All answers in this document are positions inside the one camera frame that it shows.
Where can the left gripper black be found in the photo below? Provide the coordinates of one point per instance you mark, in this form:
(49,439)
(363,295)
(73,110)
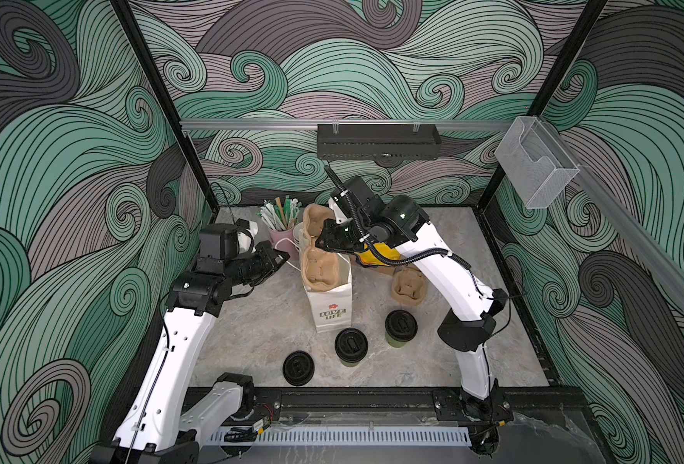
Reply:
(263,253)

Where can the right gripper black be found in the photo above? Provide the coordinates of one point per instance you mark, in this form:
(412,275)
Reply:
(330,228)

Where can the brown pulp cup carrier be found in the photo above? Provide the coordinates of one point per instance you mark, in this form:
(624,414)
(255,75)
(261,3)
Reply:
(409,286)
(320,270)

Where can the black cup lid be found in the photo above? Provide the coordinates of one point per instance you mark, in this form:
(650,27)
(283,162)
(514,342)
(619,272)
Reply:
(351,345)
(400,326)

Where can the green paper coffee cup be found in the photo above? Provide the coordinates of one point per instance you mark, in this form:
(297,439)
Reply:
(393,342)

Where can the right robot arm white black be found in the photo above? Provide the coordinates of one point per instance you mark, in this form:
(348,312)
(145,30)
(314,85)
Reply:
(399,233)

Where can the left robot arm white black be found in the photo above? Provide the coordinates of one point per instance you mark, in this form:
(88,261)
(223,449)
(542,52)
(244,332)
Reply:
(157,427)

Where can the yellow napkin stack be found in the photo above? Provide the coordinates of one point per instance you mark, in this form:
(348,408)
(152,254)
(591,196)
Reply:
(367,258)

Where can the pink holder with straws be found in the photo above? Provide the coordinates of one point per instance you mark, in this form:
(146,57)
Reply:
(281,216)

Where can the white paper gift bag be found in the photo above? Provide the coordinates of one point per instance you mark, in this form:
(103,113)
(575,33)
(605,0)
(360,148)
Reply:
(333,310)

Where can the stack of black cup lids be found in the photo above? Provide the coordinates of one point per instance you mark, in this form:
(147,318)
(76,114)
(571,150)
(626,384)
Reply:
(298,368)

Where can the black wall tray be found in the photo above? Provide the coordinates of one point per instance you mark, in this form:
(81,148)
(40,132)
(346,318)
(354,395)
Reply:
(378,142)

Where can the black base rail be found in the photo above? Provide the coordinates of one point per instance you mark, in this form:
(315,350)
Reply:
(445,403)

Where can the white slotted cable duct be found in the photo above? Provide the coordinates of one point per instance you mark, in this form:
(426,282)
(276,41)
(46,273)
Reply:
(363,436)

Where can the clear acrylic wall holder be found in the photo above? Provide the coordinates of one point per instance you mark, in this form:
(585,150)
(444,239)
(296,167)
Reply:
(537,162)

